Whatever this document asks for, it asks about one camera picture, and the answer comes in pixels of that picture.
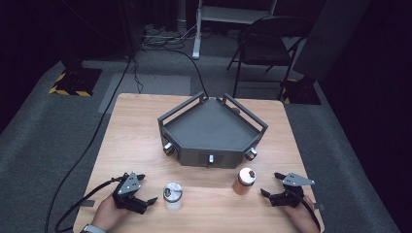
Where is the person's right hand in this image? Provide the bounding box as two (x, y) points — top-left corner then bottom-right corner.
(281, 195), (323, 233)

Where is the clear jar with white powder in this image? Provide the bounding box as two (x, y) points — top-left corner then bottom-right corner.
(162, 182), (184, 212)

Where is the large gray panel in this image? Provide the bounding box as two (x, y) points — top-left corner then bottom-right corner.
(292, 0), (372, 82)

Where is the long black floor cable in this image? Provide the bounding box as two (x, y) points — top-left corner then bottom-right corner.
(44, 56), (134, 233)

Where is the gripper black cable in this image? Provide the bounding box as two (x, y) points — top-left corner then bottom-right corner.
(290, 190), (323, 233)
(53, 176), (127, 233)

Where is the black stand post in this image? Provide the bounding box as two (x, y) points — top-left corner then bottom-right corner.
(116, 0), (141, 60)

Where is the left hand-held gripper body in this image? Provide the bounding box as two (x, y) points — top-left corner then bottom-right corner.
(111, 172), (149, 216)

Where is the black folding chair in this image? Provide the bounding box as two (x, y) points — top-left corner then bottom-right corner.
(225, 15), (314, 101)

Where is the thin black floor cable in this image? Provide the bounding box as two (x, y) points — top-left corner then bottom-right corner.
(130, 57), (145, 95)

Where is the white wrist watch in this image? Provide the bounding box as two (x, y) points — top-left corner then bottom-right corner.
(80, 223), (107, 233)

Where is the dark gray corner rack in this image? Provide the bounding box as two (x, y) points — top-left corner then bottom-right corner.
(157, 91), (269, 170)

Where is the clear jar with orange spice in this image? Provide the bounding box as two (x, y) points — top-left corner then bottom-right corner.
(231, 167), (258, 196)

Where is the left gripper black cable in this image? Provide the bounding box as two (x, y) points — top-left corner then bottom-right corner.
(53, 176), (127, 233)

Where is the white desk frame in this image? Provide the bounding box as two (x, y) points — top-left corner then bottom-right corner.
(191, 0), (279, 60)

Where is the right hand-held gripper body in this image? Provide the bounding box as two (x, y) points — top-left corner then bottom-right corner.
(269, 172), (316, 209)

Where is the person's left hand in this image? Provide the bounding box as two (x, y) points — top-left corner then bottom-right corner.
(91, 194), (130, 232)

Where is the black base with hazard stripes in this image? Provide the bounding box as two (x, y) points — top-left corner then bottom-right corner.
(280, 77), (323, 106)
(48, 67), (103, 97)

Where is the tangle of floor cables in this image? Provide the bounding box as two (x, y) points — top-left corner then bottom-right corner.
(139, 23), (198, 50)

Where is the black cable behind rack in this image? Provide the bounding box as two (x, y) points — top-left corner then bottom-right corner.
(140, 45), (210, 98)

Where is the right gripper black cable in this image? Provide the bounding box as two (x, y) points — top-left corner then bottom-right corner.
(290, 190), (323, 233)

